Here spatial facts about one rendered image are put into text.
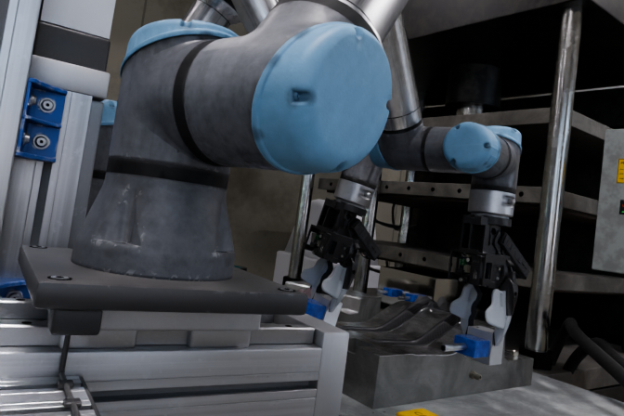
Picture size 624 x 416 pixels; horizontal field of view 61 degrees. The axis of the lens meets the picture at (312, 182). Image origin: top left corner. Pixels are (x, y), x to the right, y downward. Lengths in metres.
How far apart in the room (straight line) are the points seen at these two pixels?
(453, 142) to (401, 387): 0.45
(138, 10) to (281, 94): 3.56
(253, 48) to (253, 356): 0.28
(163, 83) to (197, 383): 0.27
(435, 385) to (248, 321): 0.63
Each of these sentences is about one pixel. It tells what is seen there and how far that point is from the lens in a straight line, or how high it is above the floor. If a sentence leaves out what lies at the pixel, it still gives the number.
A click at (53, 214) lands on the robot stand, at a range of 0.71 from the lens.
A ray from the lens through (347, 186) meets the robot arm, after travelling 1.04.
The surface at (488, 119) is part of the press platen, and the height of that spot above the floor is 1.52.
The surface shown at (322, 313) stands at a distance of 1.08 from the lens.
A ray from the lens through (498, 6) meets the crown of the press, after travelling 1.86.
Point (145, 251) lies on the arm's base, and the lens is 0.47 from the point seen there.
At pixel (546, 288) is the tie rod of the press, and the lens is 1.63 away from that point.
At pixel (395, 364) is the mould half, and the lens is 0.99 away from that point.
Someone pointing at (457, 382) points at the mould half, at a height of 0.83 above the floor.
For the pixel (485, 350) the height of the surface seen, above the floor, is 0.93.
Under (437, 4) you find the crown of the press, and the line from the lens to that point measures 2.03.
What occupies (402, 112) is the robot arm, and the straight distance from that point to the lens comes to 0.87.
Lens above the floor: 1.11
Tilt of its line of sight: 4 degrees up
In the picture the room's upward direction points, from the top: 8 degrees clockwise
